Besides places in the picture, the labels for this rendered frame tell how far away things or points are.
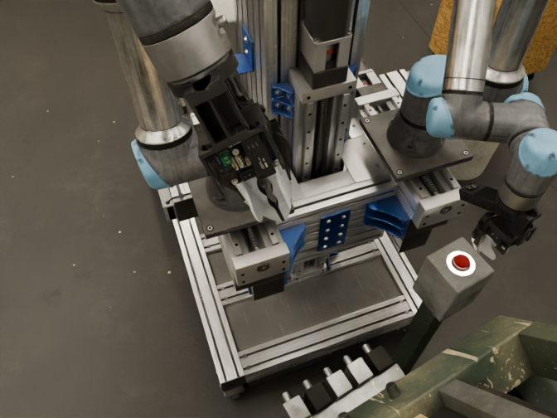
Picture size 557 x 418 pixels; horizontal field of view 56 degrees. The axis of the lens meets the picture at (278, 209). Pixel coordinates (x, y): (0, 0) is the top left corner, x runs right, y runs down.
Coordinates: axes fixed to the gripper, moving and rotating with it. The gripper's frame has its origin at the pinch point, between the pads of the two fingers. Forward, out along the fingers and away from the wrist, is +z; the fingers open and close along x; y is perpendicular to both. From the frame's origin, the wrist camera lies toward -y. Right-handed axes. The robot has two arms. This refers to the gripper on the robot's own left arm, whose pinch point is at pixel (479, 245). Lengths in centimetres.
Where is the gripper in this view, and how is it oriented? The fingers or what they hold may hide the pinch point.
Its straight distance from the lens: 127.0
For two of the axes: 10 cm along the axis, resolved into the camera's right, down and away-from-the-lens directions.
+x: 8.7, -4.0, 2.9
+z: 0.1, 6.0, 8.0
